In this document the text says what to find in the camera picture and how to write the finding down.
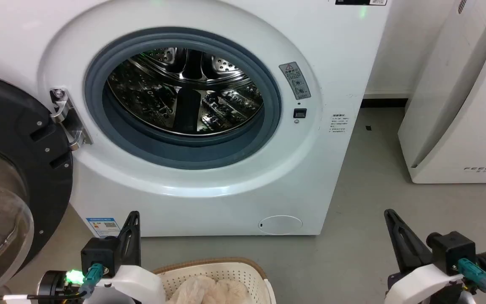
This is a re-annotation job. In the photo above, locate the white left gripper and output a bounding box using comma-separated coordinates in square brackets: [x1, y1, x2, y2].
[98, 211, 166, 304]

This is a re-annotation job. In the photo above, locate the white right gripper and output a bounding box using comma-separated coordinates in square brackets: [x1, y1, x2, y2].
[384, 209, 465, 304]

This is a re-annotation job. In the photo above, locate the silver metal door hinge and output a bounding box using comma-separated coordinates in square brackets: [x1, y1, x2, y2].
[49, 88, 93, 151]

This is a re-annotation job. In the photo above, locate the black washing machine door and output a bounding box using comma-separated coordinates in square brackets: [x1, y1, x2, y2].
[0, 71, 74, 292]

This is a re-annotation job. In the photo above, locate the stainless steel washing machine drum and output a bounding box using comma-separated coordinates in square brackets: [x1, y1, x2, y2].
[107, 47, 265, 136]

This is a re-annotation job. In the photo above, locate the blue energy label sticker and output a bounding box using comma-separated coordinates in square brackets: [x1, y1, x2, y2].
[86, 217, 122, 238]

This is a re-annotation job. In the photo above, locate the cream cloth in basket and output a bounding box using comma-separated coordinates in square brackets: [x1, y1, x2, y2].
[167, 275, 252, 304]

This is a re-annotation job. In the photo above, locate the grey rubber door gasket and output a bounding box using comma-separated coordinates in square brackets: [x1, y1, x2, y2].
[84, 27, 282, 170]

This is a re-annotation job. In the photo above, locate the cream perforated laundry basket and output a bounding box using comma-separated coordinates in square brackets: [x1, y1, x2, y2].
[152, 258, 276, 304]

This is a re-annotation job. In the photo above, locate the white front-load washing machine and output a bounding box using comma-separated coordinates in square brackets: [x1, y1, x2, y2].
[0, 0, 392, 237]

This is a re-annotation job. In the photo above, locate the oval filter cover flap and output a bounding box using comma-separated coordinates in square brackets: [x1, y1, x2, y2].
[258, 215, 303, 235]

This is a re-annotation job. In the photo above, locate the small printed text sticker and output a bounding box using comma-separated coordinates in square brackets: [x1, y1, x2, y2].
[330, 113, 348, 135]

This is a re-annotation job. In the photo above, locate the white air purifier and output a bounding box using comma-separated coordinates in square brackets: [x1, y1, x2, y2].
[397, 0, 486, 184]

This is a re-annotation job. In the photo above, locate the grey warning sticker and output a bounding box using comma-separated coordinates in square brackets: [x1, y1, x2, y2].
[279, 62, 311, 100]

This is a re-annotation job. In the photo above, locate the teal left camera cable plug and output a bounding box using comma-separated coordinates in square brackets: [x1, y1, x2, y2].
[78, 263, 104, 298]

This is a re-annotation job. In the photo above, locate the teal camera cable plug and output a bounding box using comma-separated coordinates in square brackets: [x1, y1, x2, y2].
[78, 263, 104, 298]
[457, 258, 486, 293]

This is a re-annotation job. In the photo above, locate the teal right camera cable plug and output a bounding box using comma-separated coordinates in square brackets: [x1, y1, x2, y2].
[457, 258, 486, 293]

